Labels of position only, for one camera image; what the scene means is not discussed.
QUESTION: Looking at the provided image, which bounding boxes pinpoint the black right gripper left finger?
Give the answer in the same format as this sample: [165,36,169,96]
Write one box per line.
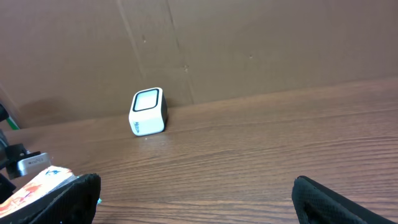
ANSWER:
[1,174,101,224]

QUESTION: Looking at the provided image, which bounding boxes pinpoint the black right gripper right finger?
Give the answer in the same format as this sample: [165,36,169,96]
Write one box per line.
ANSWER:
[292,175,394,224]

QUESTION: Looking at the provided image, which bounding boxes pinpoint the orange snack box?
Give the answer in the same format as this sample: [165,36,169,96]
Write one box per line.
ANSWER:
[1,166,77,218]

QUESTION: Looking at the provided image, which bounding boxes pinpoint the white barcode scanner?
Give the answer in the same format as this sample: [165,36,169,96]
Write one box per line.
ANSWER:
[128,87,168,136]

